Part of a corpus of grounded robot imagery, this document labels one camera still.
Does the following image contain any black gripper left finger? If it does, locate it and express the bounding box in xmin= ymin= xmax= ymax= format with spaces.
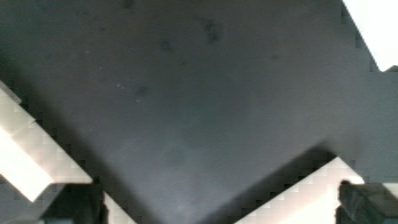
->
xmin=41 ymin=184 xmax=108 ymax=224

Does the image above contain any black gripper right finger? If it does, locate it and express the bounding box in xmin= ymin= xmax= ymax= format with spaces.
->
xmin=336 ymin=181 xmax=398 ymax=224

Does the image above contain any white right barrier rail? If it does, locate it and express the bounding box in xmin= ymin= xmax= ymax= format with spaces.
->
xmin=234 ymin=156 xmax=398 ymax=224

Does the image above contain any white barrier rail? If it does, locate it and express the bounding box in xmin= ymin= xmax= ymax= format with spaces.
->
xmin=0 ymin=82 xmax=137 ymax=224
xmin=234 ymin=156 xmax=398 ymax=224

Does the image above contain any white front barrier rail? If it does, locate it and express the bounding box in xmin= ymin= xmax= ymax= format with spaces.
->
xmin=0 ymin=82 xmax=137 ymax=224

